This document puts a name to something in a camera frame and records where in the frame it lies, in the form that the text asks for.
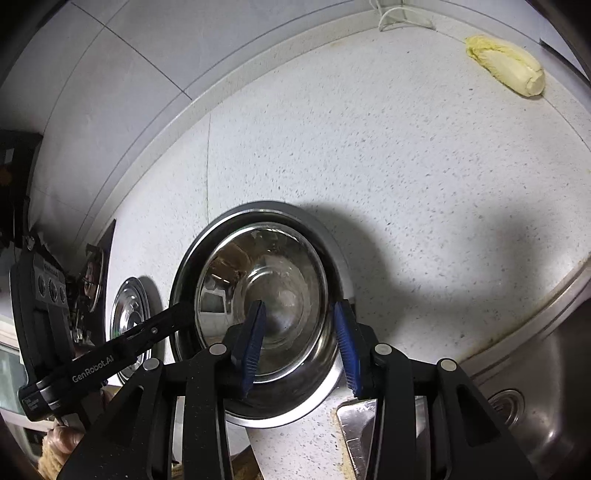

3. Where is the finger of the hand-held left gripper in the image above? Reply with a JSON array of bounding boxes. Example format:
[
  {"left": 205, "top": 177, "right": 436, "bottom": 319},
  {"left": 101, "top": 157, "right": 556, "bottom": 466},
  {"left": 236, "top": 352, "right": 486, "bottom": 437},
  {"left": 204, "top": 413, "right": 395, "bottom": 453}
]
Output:
[{"left": 124, "top": 301, "right": 195, "bottom": 359}]

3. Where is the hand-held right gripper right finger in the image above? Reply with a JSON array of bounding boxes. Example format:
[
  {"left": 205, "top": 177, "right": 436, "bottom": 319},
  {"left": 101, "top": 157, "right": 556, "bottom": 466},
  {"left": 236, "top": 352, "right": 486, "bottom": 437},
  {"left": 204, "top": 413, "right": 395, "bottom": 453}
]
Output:
[{"left": 332, "top": 299, "right": 539, "bottom": 480}]

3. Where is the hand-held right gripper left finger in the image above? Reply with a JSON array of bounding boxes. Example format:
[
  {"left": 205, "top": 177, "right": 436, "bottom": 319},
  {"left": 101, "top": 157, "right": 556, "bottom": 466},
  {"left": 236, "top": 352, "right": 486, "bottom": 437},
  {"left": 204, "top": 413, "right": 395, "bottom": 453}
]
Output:
[{"left": 58, "top": 299, "right": 269, "bottom": 480}]

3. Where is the large steel bowl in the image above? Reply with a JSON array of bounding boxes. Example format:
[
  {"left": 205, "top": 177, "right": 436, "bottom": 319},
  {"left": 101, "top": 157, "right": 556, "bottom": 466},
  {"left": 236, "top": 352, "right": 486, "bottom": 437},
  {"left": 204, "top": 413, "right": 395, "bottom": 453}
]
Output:
[{"left": 194, "top": 222, "right": 332, "bottom": 377}]

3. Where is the large steel basin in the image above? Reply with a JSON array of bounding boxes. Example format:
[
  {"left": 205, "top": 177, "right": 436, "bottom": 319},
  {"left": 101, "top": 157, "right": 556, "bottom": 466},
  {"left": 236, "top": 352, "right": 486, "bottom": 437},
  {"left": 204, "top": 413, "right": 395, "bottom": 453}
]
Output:
[{"left": 167, "top": 200, "right": 357, "bottom": 428}]

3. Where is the person's left hand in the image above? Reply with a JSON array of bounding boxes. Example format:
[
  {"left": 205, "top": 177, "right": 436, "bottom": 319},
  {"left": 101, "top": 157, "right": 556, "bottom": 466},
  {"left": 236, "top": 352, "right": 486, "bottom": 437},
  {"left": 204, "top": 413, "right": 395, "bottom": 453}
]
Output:
[{"left": 39, "top": 425, "right": 93, "bottom": 480}]

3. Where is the small labelled steel plate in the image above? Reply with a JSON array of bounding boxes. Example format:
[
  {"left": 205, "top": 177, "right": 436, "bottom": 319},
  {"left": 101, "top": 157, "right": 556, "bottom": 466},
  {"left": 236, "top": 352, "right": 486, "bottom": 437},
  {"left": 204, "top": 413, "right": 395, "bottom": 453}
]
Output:
[{"left": 110, "top": 276, "right": 161, "bottom": 385}]

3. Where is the steel cleaver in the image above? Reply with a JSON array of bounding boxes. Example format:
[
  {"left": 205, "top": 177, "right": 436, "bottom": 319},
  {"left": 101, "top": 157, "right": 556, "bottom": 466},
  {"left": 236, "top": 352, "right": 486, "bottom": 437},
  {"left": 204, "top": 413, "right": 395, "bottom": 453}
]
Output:
[{"left": 336, "top": 398, "right": 385, "bottom": 480}]

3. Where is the sink drain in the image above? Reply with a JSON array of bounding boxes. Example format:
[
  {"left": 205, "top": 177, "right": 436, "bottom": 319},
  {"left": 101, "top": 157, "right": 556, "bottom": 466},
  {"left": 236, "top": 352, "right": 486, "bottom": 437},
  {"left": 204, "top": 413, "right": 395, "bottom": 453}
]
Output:
[{"left": 488, "top": 389, "right": 526, "bottom": 417}]

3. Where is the steel sink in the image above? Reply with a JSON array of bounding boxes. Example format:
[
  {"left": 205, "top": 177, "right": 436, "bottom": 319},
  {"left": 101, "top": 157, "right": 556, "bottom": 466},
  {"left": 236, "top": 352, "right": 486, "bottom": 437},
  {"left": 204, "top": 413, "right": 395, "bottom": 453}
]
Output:
[{"left": 461, "top": 270, "right": 591, "bottom": 480}]

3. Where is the napa cabbage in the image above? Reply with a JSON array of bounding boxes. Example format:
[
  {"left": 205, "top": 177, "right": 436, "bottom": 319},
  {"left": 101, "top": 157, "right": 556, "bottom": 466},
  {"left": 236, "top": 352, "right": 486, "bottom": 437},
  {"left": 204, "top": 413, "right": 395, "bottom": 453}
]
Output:
[{"left": 464, "top": 35, "right": 546, "bottom": 99}]

